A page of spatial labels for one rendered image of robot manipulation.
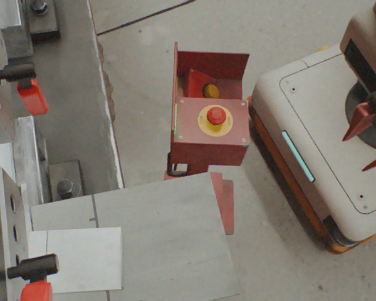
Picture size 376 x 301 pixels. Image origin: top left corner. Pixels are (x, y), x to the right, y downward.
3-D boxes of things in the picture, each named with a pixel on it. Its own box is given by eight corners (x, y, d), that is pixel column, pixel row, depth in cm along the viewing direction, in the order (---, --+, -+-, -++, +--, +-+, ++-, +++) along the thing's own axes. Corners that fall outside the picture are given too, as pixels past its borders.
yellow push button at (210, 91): (214, 105, 113) (220, 101, 112) (200, 100, 111) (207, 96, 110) (214, 90, 115) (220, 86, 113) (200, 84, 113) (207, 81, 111)
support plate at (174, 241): (239, 294, 69) (240, 293, 68) (45, 340, 66) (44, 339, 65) (208, 174, 76) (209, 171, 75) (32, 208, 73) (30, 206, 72)
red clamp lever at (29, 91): (53, 115, 60) (34, 72, 51) (18, 121, 60) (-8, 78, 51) (51, 102, 61) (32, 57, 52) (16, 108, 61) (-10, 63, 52)
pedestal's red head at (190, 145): (240, 167, 112) (255, 133, 95) (169, 163, 111) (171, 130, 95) (239, 88, 120) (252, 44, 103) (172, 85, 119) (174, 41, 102)
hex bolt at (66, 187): (76, 194, 83) (74, 192, 81) (59, 198, 82) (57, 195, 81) (73, 179, 83) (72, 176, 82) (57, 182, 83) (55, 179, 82)
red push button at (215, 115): (224, 131, 103) (227, 123, 99) (205, 130, 102) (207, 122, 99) (224, 113, 104) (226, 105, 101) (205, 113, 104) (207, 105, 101)
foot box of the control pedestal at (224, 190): (234, 235, 173) (239, 226, 162) (161, 232, 173) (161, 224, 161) (233, 180, 181) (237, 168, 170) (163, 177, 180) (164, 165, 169)
